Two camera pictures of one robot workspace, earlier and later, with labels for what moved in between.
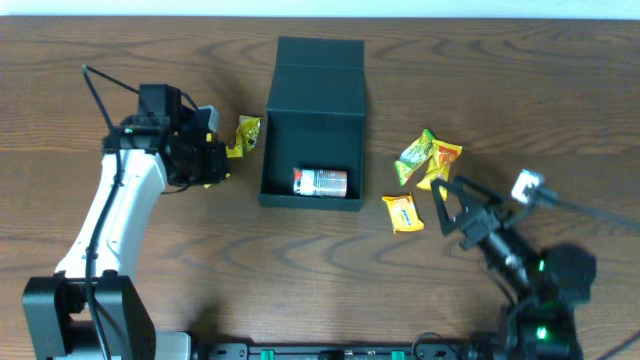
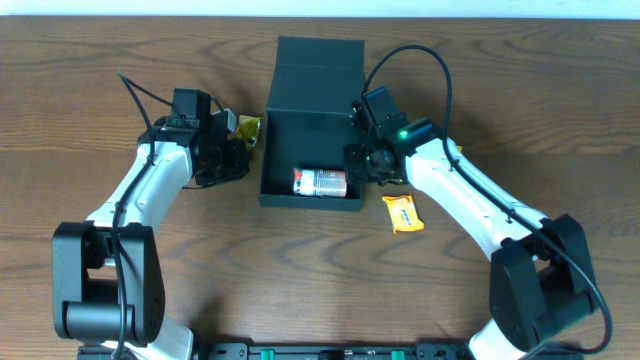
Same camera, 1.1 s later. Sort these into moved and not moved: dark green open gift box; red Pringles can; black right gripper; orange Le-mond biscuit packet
Moved: black right gripper
Not moved: dark green open gift box; orange Le-mond biscuit packet; red Pringles can
